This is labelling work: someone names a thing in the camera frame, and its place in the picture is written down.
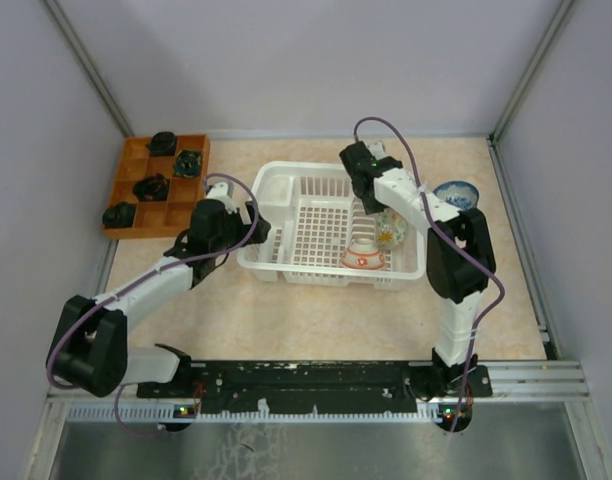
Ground green orange floral bowl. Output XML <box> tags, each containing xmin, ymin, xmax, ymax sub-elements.
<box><xmin>375</xmin><ymin>208</ymin><xmax>408</xmax><ymax>251</ymax></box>

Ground white plastic dish rack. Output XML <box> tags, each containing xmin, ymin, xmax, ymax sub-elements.
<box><xmin>237</xmin><ymin>161</ymin><xmax>426</xmax><ymax>290</ymax></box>

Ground blue white patterned bowl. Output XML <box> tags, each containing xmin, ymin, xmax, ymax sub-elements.
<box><xmin>433</xmin><ymin>180</ymin><xmax>480</xmax><ymax>210</ymax></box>

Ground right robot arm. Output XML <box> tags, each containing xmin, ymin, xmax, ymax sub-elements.
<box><xmin>339</xmin><ymin>140</ymin><xmax>505</xmax><ymax>397</ymax></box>

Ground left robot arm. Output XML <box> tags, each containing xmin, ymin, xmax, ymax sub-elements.
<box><xmin>46</xmin><ymin>199</ymin><xmax>271</xmax><ymax>397</ymax></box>

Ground wooden compartment tray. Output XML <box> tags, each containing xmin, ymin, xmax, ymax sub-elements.
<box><xmin>102</xmin><ymin>134</ymin><xmax>210</xmax><ymax>240</ymax></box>

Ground green black rolled item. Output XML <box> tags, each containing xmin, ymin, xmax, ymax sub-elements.
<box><xmin>173</xmin><ymin>149</ymin><xmax>203</xmax><ymax>179</ymax></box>

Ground black orange rolled item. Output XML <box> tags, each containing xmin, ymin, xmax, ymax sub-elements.
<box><xmin>132</xmin><ymin>173</ymin><xmax>170</xmax><ymax>202</ymax></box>

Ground red white patterned bowl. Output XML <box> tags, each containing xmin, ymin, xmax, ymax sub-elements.
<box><xmin>340</xmin><ymin>238</ymin><xmax>386</xmax><ymax>270</ymax></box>

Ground dark green rolled item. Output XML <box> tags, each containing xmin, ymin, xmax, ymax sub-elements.
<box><xmin>102</xmin><ymin>201</ymin><xmax>136</xmax><ymax>229</ymax></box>

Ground black rolled item top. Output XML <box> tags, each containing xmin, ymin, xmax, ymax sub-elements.
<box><xmin>146</xmin><ymin>131</ymin><xmax>178</xmax><ymax>157</ymax></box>

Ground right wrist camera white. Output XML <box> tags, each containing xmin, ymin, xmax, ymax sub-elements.
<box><xmin>367</xmin><ymin>140</ymin><xmax>387</xmax><ymax>160</ymax></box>

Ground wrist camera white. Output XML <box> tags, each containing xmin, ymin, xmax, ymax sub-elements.
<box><xmin>205</xmin><ymin>180</ymin><xmax>237</xmax><ymax>214</ymax></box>
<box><xmin>367</xmin><ymin>140</ymin><xmax>387</xmax><ymax>160</ymax></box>

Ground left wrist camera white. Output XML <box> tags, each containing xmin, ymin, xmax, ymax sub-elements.
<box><xmin>205</xmin><ymin>180</ymin><xmax>237</xmax><ymax>214</ymax></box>

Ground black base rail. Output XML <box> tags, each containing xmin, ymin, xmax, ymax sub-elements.
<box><xmin>137</xmin><ymin>360</ymin><xmax>463</xmax><ymax>415</ymax></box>

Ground white cable duct strip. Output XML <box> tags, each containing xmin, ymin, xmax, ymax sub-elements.
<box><xmin>68</xmin><ymin>399</ymin><xmax>467</xmax><ymax>426</ymax></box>

